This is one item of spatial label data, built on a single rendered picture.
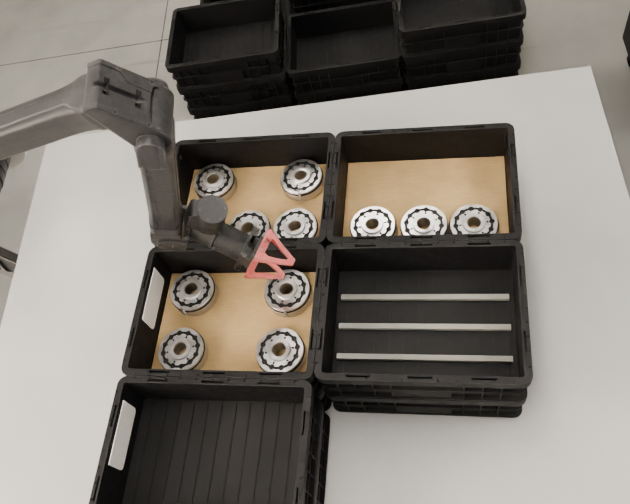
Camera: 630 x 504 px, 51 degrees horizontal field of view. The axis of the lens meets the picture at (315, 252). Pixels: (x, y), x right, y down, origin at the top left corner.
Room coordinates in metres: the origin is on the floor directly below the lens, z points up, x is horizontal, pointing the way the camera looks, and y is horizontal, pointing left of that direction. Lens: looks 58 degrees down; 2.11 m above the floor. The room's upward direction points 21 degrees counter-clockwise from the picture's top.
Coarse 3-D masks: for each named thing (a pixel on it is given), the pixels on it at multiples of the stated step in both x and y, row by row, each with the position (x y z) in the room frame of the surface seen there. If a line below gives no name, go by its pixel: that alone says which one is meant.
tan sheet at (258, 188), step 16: (240, 176) 1.07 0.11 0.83; (256, 176) 1.06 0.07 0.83; (272, 176) 1.04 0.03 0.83; (192, 192) 1.08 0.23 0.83; (240, 192) 1.03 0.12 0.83; (256, 192) 1.01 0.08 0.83; (272, 192) 0.99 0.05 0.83; (320, 192) 0.94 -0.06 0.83; (240, 208) 0.98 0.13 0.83; (256, 208) 0.96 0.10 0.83; (272, 208) 0.95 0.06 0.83; (288, 208) 0.93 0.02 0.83; (304, 208) 0.91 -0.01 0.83; (320, 208) 0.90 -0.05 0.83; (272, 224) 0.90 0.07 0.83
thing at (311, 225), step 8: (280, 216) 0.89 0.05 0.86; (288, 216) 0.88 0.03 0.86; (296, 216) 0.88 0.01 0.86; (304, 216) 0.87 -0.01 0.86; (312, 216) 0.86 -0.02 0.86; (280, 224) 0.87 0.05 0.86; (312, 224) 0.84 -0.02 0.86; (280, 232) 0.85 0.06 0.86; (304, 232) 0.83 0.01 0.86; (312, 232) 0.82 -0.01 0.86
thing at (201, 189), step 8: (208, 168) 1.11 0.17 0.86; (216, 168) 1.10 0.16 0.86; (224, 168) 1.09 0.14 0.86; (200, 176) 1.09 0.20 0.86; (224, 176) 1.06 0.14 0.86; (232, 176) 1.06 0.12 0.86; (200, 184) 1.07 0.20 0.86; (224, 184) 1.04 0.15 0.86; (200, 192) 1.04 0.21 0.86; (208, 192) 1.04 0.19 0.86; (216, 192) 1.03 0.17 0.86; (224, 192) 1.02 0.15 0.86
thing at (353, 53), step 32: (384, 0) 1.89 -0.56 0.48; (288, 32) 1.91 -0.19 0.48; (320, 32) 1.96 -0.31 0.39; (352, 32) 1.91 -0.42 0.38; (384, 32) 1.85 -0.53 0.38; (288, 64) 1.76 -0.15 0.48; (320, 64) 1.81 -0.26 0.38; (352, 64) 1.65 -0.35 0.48; (384, 64) 1.62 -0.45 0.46; (320, 96) 1.69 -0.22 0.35; (352, 96) 1.67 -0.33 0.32
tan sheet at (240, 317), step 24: (240, 288) 0.77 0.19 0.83; (264, 288) 0.75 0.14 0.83; (312, 288) 0.70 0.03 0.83; (168, 312) 0.78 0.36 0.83; (216, 312) 0.73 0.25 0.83; (240, 312) 0.71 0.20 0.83; (264, 312) 0.69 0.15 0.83; (216, 336) 0.67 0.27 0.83; (240, 336) 0.65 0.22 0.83; (216, 360) 0.62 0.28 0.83; (240, 360) 0.60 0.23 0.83
